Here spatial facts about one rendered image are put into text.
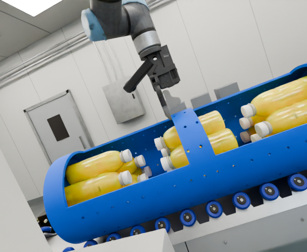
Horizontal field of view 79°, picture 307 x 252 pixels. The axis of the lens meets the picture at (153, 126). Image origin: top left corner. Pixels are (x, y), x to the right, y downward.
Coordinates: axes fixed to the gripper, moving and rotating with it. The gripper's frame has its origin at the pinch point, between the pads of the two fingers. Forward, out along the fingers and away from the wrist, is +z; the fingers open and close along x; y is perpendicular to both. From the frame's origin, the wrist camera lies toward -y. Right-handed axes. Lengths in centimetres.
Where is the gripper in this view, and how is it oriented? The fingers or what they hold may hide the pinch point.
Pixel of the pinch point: (167, 116)
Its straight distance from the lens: 57.9
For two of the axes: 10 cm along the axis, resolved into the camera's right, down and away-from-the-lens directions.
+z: 3.6, 9.2, 1.1
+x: 0.5, -1.4, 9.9
